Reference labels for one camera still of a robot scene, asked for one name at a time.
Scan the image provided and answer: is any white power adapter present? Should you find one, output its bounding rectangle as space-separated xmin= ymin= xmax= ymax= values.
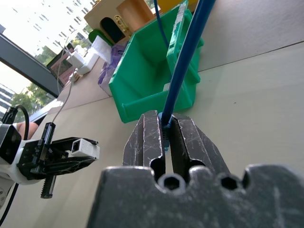
xmin=70 ymin=51 xmax=86 ymax=70

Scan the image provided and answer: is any dark framed screen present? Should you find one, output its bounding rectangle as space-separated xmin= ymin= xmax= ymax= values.
xmin=46 ymin=42 xmax=75 ymax=88

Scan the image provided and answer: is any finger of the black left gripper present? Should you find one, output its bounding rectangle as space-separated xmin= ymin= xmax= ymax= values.
xmin=50 ymin=136 xmax=98 ymax=153
xmin=32 ymin=157 xmax=96 ymax=180

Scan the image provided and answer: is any wooden box with arched opening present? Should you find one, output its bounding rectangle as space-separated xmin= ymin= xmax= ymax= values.
xmin=84 ymin=0 xmax=158 ymax=46

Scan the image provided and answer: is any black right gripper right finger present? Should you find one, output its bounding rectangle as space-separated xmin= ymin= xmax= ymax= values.
xmin=170 ymin=114 xmax=230 ymax=181

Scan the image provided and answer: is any purple patterned tissue box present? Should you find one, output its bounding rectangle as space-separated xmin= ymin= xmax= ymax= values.
xmin=97 ymin=44 xmax=125 ymax=97

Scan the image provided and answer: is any white cable coupler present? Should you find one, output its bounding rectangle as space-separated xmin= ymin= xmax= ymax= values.
xmin=70 ymin=138 xmax=101 ymax=160

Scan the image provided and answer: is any thin white cable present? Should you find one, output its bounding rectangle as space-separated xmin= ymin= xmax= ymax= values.
xmin=52 ymin=30 xmax=75 ymax=124

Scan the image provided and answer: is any green rounded object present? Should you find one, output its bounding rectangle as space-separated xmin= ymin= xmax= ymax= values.
xmin=88 ymin=28 xmax=115 ymax=47

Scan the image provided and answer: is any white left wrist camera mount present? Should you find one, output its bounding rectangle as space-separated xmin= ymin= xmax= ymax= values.
xmin=0 ymin=123 xmax=43 ymax=186

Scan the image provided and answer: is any green plastic bin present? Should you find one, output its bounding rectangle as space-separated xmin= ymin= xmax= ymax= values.
xmin=108 ymin=0 xmax=205 ymax=124

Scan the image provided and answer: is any blue ethernet cable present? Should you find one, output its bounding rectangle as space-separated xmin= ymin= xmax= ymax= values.
xmin=153 ymin=0 xmax=217 ymax=152

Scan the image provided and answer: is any dark window frame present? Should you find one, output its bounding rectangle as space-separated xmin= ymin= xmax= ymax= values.
xmin=0 ymin=33 xmax=63 ymax=98

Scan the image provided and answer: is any white foam block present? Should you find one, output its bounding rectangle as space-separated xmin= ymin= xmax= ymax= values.
xmin=80 ymin=35 xmax=113 ymax=75

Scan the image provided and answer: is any yellow object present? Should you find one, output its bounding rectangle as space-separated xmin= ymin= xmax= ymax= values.
xmin=157 ymin=0 xmax=198 ymax=14

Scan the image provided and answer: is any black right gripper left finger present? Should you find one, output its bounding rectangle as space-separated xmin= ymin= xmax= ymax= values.
xmin=123 ymin=110 xmax=166 ymax=167

